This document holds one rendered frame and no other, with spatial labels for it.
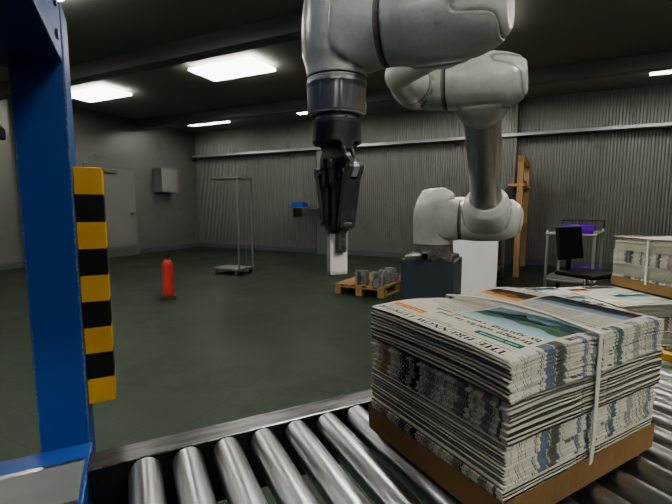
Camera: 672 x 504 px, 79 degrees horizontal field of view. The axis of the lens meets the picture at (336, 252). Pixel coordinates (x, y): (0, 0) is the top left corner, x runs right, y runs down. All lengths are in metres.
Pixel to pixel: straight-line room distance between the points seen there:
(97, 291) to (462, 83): 0.93
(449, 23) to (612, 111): 9.06
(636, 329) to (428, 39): 0.52
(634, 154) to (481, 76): 8.50
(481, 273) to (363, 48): 4.19
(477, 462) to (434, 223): 1.09
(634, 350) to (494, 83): 0.66
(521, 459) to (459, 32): 0.54
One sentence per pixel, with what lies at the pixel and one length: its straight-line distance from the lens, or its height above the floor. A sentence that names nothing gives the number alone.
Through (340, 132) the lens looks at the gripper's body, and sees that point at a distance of 0.62.
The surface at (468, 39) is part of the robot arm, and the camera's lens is 0.60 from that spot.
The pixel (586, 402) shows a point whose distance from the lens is 0.70.
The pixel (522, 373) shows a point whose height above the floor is 1.01.
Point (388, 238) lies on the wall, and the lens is 9.90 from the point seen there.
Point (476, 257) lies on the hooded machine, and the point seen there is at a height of 0.66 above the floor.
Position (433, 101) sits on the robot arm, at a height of 1.47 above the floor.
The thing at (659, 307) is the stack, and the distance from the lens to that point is 2.03.
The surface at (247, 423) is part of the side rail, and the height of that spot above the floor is 0.80.
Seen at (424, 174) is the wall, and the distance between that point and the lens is 9.66.
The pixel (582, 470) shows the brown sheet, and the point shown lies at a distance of 0.74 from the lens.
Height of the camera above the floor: 1.20
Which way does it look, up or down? 6 degrees down
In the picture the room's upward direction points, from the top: straight up
